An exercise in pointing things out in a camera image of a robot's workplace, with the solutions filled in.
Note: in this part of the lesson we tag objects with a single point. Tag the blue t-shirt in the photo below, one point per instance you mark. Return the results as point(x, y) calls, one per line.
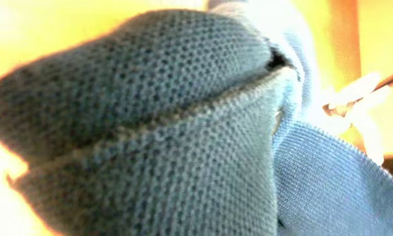
point(184, 122)

